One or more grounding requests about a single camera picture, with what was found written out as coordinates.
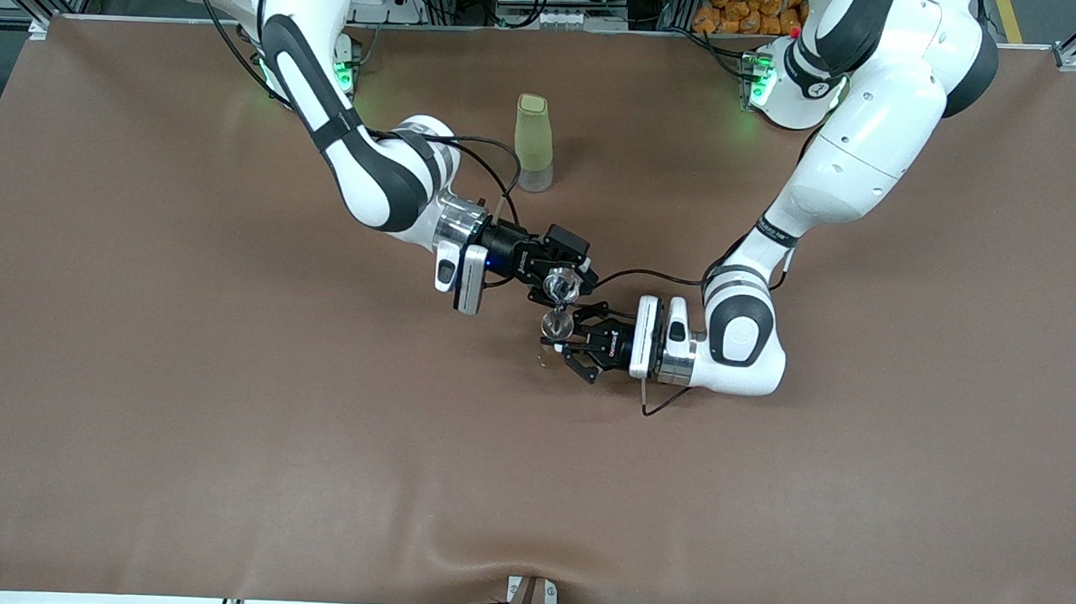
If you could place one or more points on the brown table mat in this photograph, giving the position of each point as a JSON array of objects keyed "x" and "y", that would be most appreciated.
[{"x": 529, "y": 501}]

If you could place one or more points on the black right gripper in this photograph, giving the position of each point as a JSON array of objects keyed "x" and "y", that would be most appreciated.
[{"x": 510, "y": 250}]

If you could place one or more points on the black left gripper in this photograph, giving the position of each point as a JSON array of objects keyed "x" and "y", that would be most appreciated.
[{"x": 611, "y": 344}]

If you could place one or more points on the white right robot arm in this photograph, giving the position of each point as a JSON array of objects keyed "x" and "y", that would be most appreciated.
[{"x": 371, "y": 177}]

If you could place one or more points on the frosted green tall bottle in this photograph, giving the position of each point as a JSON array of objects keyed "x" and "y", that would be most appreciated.
[{"x": 534, "y": 138}]

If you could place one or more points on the steel double cone jigger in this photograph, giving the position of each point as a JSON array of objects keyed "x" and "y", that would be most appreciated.
[{"x": 558, "y": 324}]

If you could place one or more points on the clear glass measuring cup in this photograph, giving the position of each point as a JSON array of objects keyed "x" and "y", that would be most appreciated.
[{"x": 561, "y": 288}]

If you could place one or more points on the orange snack bags pile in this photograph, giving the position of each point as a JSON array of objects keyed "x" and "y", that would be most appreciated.
[{"x": 741, "y": 16}]

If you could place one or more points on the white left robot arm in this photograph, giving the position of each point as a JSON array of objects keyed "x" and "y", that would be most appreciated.
[{"x": 863, "y": 126}]

